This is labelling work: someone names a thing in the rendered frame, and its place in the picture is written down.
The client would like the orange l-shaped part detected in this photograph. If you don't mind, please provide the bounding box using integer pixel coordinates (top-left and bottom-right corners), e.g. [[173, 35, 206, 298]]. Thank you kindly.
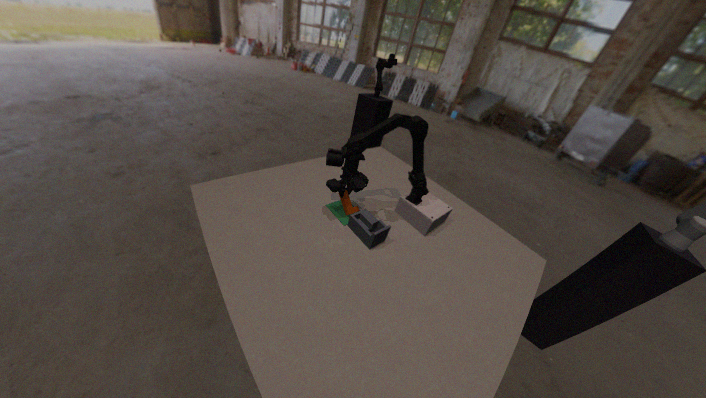
[[340, 190, 359, 215]]

